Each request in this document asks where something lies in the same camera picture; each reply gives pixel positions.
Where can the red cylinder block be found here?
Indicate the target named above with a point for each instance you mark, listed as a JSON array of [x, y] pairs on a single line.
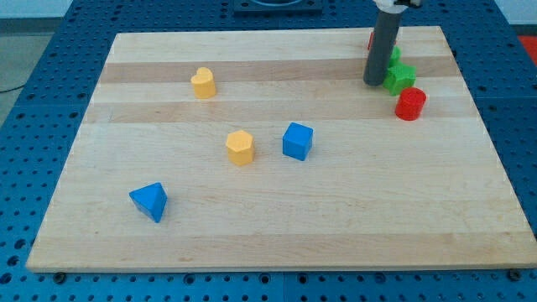
[[410, 104]]

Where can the green star block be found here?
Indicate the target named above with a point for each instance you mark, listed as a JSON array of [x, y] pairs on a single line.
[[398, 78]]

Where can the light wooden board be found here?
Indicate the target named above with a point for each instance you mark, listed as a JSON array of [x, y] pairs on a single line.
[[374, 192]]

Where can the yellow hexagon block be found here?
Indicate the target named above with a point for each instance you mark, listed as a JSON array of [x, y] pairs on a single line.
[[240, 147]]

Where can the blue cube block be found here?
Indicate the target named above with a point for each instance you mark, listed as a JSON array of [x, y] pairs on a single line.
[[297, 141]]

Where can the yellow heart block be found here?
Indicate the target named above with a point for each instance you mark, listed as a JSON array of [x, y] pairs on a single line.
[[203, 83]]

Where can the blue triangle block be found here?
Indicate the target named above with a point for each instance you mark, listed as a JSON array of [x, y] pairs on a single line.
[[150, 200]]

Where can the green round block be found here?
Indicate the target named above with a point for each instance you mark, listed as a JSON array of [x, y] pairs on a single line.
[[395, 56]]

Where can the red block behind rod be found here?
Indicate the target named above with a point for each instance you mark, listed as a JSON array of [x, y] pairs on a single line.
[[370, 41]]

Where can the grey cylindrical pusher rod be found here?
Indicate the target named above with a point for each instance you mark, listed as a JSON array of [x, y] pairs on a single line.
[[384, 36]]

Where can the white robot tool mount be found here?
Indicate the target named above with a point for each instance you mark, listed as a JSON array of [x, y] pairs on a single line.
[[397, 6]]

